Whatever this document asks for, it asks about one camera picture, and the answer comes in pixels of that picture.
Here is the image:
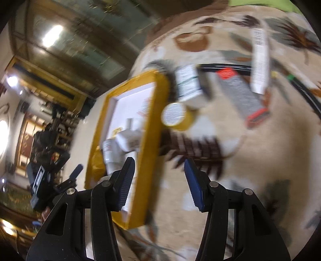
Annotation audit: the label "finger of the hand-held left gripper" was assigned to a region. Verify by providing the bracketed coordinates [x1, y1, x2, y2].
[68, 164, 84, 181]

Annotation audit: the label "white power adapter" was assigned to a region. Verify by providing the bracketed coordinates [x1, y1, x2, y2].
[116, 118, 142, 152]

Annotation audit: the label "long white box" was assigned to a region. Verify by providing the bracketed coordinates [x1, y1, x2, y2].
[250, 28, 271, 95]

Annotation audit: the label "brown wooden furniture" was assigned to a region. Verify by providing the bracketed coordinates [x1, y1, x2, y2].
[14, 110, 76, 177]

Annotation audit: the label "wooden door with glass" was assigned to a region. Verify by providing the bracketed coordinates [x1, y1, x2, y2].
[10, 0, 161, 106]

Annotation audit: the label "grey pack with red ends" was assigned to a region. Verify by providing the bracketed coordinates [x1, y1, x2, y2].
[216, 68, 272, 129]

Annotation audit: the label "plain green cloth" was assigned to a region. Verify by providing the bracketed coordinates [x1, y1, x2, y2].
[227, 0, 301, 13]

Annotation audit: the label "white plastic bottle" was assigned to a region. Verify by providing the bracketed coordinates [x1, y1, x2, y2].
[102, 139, 126, 176]

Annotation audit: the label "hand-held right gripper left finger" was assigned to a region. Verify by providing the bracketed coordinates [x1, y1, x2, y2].
[26, 157, 136, 261]

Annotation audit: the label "leaf printed blanket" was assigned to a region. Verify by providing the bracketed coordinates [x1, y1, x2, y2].
[73, 0, 321, 261]

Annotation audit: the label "yellow jar with white lid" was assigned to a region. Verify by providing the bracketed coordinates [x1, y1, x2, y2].
[161, 102, 197, 132]

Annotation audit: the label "white box with yellow edge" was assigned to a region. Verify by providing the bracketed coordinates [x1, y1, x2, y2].
[85, 70, 171, 230]

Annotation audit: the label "thick black cable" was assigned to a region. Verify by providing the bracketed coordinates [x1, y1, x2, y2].
[198, 63, 321, 114]

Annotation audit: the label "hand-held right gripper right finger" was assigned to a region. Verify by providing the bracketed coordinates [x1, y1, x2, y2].
[184, 158, 291, 261]

